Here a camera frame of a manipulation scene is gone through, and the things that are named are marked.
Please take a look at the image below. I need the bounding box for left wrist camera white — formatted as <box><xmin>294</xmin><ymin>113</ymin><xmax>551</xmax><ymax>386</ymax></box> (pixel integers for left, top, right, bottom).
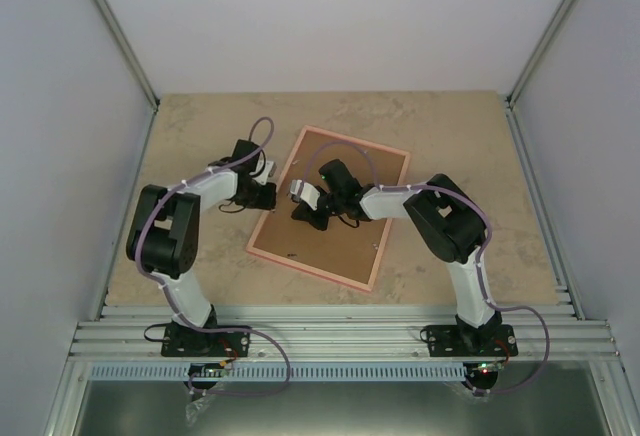
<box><xmin>253</xmin><ymin>159</ymin><xmax>277</xmax><ymax>185</ymax></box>

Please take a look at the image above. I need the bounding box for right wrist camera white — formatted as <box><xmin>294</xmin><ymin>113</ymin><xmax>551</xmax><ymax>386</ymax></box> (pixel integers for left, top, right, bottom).
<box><xmin>289</xmin><ymin>179</ymin><xmax>321</xmax><ymax>211</ymax></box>

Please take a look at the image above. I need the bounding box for pink wooden picture frame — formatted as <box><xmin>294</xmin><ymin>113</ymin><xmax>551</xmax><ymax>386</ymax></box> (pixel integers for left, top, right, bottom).
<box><xmin>245</xmin><ymin>124</ymin><xmax>412</xmax><ymax>293</ymax></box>

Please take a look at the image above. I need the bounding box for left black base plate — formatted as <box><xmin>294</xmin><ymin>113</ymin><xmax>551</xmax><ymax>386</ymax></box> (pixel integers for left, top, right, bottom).
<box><xmin>143</xmin><ymin>322</ymin><xmax>250</xmax><ymax>359</ymax></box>

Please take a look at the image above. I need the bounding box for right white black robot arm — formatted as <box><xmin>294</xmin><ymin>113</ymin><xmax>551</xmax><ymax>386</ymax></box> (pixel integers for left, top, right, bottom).
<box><xmin>289</xmin><ymin>159</ymin><xmax>509</xmax><ymax>357</ymax></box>

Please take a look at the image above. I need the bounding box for aluminium rail base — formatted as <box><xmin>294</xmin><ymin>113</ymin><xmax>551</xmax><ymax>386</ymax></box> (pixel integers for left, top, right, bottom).
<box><xmin>42</xmin><ymin>100</ymin><xmax>636</xmax><ymax>436</ymax></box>

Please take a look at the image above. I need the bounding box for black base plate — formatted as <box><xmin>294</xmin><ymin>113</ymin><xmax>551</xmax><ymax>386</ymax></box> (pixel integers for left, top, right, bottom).
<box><xmin>143</xmin><ymin>322</ymin><xmax>250</xmax><ymax>359</ymax></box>
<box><xmin>419</xmin><ymin>324</ymin><xmax>519</xmax><ymax>358</ymax></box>

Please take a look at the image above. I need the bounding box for grey slotted cable duct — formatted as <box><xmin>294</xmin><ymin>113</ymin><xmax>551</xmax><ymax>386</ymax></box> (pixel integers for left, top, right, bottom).
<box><xmin>89</xmin><ymin>362</ymin><xmax>466</xmax><ymax>383</ymax></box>

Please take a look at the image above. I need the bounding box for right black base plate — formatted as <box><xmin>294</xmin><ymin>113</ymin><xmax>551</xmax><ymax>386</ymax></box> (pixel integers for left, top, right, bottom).
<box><xmin>419</xmin><ymin>324</ymin><xmax>519</xmax><ymax>358</ymax></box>

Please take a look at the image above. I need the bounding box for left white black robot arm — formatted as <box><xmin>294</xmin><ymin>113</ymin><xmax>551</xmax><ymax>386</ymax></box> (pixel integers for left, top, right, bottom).
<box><xmin>126</xmin><ymin>139</ymin><xmax>277</xmax><ymax>359</ymax></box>

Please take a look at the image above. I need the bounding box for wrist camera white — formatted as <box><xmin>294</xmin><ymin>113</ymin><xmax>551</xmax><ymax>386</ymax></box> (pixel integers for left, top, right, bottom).
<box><xmin>289</xmin><ymin>179</ymin><xmax>321</xmax><ymax>211</ymax></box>
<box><xmin>253</xmin><ymin>159</ymin><xmax>277</xmax><ymax>185</ymax></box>

